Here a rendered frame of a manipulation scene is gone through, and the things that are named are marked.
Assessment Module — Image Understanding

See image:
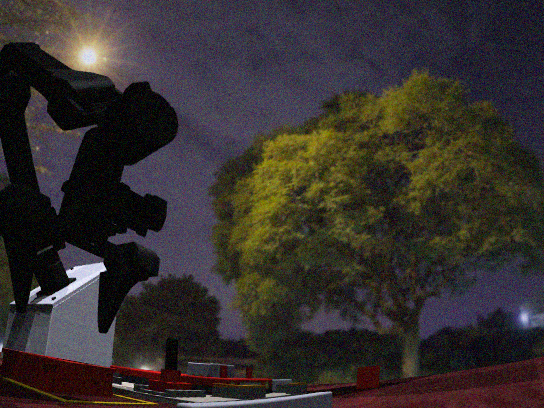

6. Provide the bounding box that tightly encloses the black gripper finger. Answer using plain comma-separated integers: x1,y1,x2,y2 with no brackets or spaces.
97,268,149,334
0,218,47,314

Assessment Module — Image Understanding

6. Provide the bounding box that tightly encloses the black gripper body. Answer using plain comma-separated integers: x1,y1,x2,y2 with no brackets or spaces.
0,163,160,277

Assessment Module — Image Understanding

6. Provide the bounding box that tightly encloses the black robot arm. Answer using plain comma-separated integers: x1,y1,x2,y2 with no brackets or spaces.
0,42,179,296

